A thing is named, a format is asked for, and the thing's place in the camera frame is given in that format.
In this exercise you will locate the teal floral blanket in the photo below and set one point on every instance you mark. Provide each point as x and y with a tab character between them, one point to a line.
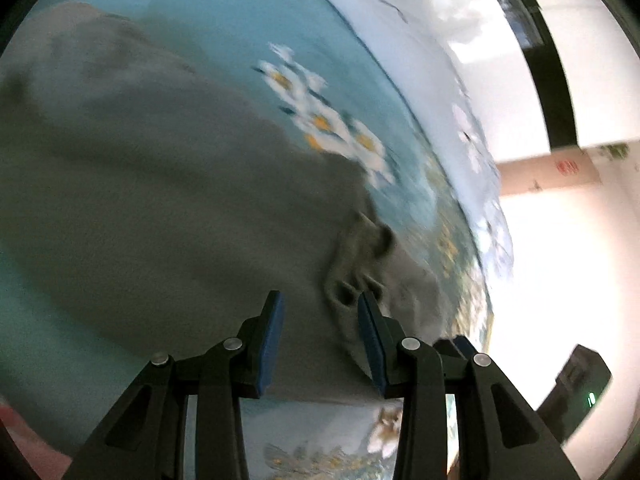
225	10

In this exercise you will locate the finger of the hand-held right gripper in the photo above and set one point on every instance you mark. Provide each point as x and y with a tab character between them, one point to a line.
462	346

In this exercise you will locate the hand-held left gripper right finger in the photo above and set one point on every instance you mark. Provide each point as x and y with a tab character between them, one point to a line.
372	345

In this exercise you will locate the light blue floral duvet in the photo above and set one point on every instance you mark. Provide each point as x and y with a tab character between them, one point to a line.
425	85

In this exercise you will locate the grey fleece sweatshirt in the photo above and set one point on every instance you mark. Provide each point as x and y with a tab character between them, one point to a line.
150	210

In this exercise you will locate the wooden bed frame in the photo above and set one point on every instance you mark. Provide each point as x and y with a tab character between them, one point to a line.
20	435

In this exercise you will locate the green wall sticker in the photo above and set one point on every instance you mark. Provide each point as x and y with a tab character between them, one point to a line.
614	151

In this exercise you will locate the white glossy wardrobe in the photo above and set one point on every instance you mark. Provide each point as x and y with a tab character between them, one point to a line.
500	60

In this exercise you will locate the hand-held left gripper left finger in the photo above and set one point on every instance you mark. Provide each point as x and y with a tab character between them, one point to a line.
270	350

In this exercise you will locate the red door sticker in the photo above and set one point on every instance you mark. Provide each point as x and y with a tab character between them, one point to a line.
566	167

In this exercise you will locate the cardboard box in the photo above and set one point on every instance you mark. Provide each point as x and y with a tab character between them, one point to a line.
540	175

